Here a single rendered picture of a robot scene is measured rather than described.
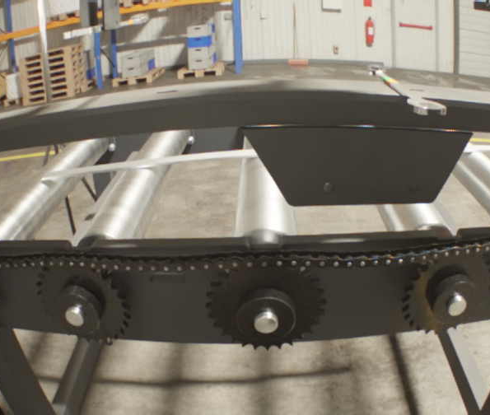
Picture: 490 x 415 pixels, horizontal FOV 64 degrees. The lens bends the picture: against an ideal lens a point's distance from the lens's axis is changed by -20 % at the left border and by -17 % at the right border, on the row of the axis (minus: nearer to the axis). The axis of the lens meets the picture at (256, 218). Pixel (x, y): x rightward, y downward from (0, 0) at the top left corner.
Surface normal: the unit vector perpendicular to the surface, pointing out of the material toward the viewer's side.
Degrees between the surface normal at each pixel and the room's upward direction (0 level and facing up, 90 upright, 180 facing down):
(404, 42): 90
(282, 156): 90
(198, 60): 90
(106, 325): 90
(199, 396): 0
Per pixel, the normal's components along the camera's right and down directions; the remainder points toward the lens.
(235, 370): -0.04, -0.89
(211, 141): -0.01, 0.46
